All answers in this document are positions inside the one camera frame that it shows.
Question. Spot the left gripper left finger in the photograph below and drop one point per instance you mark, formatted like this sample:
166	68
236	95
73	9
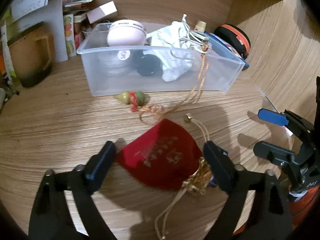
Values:
50	217

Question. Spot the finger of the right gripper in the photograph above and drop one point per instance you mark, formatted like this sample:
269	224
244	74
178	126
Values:
272	117
274	154

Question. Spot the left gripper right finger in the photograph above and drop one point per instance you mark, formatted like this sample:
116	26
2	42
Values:
269	217

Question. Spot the red velvet pouch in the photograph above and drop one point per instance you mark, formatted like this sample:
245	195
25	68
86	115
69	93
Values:
163	157

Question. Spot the white drawstring bag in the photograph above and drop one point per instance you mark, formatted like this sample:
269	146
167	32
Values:
175	45

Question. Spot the green gourd charm with cord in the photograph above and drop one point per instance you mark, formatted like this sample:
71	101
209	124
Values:
137	99

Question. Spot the pink round case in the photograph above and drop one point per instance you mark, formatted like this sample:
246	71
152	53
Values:
126	33

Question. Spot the orange black round case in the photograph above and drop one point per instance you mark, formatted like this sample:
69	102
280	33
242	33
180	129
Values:
234	36

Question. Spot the blue colourful pouch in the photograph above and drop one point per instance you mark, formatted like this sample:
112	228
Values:
228	46

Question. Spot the cream lotion bottle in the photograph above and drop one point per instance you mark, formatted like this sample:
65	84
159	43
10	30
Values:
200	26

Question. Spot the tall yellow green bottle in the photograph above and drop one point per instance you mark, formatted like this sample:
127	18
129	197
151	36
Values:
6	53

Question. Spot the clear plastic storage bin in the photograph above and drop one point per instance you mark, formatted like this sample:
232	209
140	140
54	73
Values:
224	68

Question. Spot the brown ceramic mug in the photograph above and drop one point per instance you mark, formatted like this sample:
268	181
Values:
32	54

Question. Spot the fruit pattern box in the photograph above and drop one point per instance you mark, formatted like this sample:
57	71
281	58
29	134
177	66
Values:
68	23

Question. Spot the small white cardboard box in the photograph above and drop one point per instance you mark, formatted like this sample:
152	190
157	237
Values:
107	11

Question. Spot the stack of booklets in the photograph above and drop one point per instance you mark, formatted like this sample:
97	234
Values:
76	5

